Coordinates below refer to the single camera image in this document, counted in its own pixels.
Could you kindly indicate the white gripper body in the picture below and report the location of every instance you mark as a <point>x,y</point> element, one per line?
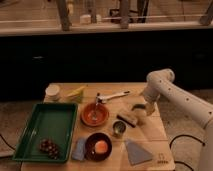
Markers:
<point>149,108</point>

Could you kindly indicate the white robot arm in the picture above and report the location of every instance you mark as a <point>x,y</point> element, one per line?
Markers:
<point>160,82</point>

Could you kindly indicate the small metal cup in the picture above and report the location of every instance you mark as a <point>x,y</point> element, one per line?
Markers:
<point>119,128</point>

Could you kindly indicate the white paper cup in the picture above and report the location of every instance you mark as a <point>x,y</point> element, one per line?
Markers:
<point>53,92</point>

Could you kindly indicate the wooden brush block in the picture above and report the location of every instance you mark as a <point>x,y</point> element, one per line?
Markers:
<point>128,117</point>

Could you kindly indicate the blue cloth right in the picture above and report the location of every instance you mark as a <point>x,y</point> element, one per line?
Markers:
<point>136,153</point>

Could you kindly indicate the orange bowl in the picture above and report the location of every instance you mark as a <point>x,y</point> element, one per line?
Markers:
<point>102,115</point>

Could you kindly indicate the orange egg-like ball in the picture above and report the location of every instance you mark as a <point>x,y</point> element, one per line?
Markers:
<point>101,147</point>

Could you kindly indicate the dark brown bowl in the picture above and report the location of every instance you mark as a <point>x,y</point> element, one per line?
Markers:
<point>90,153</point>

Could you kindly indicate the yellow green sponge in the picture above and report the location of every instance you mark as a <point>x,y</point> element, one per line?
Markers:
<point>76,95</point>

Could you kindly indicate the green plastic tray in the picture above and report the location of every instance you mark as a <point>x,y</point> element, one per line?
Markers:
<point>50,121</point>

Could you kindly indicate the pine cone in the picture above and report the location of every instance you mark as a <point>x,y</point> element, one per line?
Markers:
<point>49,147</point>

